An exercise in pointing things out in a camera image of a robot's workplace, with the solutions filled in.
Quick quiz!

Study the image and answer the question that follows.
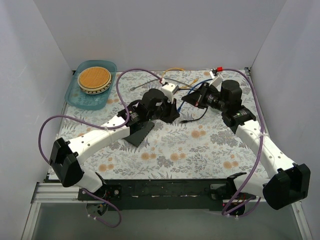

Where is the blue ethernet cable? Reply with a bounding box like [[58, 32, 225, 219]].
[[176, 84, 202, 112]]

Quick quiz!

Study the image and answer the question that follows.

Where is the black ethernet cable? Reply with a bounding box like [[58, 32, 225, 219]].
[[180, 108, 209, 123]]

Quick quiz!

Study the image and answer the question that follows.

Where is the black network switch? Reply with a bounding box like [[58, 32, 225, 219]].
[[124, 121, 155, 148]]

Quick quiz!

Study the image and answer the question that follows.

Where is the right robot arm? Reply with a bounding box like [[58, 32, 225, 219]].
[[182, 80, 311, 210]]

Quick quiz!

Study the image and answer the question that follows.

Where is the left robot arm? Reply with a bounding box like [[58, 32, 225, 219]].
[[49, 87, 180, 200]]

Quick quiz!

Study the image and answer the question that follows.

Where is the floral table mat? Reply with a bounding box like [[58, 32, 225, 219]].
[[59, 70, 268, 179]]

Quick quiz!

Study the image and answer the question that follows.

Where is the woven basket plate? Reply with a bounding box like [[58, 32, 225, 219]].
[[77, 66, 112, 95]]

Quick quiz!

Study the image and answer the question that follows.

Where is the teal plastic tray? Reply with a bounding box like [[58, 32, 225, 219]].
[[65, 60, 117, 110]]

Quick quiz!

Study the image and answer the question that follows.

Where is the yellow ethernet cable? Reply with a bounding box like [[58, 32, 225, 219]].
[[161, 67, 200, 89]]

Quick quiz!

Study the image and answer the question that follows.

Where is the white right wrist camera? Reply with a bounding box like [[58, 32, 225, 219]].
[[209, 66, 224, 88]]

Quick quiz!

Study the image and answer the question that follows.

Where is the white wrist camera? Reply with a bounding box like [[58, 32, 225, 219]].
[[160, 78, 179, 103], [209, 66, 224, 88]]

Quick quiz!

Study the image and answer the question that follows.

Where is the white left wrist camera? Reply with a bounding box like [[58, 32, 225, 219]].
[[160, 78, 179, 103]]

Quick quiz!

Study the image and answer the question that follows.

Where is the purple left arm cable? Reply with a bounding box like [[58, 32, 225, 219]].
[[37, 68, 166, 228]]

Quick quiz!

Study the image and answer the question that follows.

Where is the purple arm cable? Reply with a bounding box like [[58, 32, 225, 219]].
[[221, 68, 266, 217], [37, 68, 166, 228]]

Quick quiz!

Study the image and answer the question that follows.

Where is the grey ethernet cable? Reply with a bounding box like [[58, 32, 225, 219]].
[[128, 77, 191, 91]]

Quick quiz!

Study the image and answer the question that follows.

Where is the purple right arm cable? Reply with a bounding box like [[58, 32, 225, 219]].
[[221, 68, 266, 217]]

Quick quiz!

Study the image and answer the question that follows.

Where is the aluminium frame rail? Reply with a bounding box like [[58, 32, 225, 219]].
[[20, 181, 88, 240]]

